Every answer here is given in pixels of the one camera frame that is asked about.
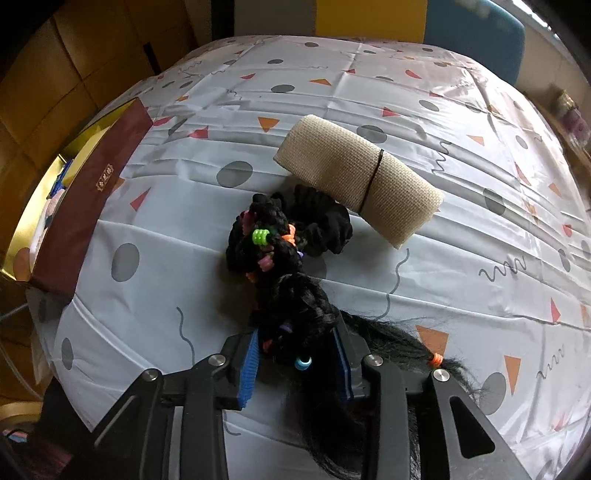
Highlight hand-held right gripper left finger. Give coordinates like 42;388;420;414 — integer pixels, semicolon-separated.
60;332;262;480

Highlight wooden panelled cabinet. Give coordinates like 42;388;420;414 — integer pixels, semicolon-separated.
0;0;319;195

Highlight beige bandage roll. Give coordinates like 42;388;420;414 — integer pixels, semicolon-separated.
273;114;445;250

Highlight pink dark clothing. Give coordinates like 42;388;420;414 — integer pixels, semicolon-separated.
0;381;100;480

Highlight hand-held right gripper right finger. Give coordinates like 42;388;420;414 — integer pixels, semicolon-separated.
330;320;532;480

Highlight black braided hairpiece coloured beads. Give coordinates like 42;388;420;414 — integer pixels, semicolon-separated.
225;193;481;480

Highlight black scrunchie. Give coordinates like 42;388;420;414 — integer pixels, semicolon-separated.
272;184;354;257

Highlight small purple ornament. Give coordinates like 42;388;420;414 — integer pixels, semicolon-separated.
560;90;589;141

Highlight yellow chair back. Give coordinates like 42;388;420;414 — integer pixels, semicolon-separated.
315;0;428;44

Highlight blue chair back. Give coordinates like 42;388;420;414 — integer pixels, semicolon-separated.
424;0;526;86

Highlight white foam sponge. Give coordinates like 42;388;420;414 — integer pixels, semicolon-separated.
28;230;48;260

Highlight gold and maroon box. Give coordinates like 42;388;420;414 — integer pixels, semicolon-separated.
0;97;155;301

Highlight wooden side shelf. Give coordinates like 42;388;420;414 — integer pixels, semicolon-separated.
526;83;591;178

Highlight thin black hair tie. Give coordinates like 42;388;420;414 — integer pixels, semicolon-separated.
359;149;385;212

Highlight pink rolled towel blue band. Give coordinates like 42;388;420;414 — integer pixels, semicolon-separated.
44;193;71;220

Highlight blue tissue packet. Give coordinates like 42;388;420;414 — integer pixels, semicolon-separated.
47;159;75;198

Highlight patterned grey tablecloth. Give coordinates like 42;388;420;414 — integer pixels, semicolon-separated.
32;34;591;480

